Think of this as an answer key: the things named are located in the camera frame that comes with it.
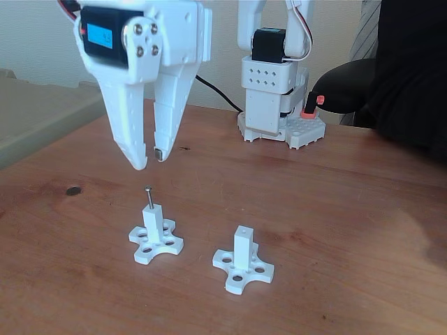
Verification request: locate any white printed stand with hole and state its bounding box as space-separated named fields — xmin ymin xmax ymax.
xmin=212 ymin=225 xmax=276 ymax=295
xmin=128 ymin=204 xmax=185 ymax=265

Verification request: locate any beige plastic bin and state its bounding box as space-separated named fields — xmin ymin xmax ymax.
xmin=0 ymin=68 xmax=106 ymax=172

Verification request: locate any black office chair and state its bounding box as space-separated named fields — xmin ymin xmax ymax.
xmin=314 ymin=58 xmax=383 ymax=129

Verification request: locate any striped cloth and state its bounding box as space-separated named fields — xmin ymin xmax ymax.
xmin=340 ymin=0 xmax=382 ymax=126

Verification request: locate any red white servo wire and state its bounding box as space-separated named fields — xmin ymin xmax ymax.
xmin=57 ymin=0 xmax=83 ymax=22

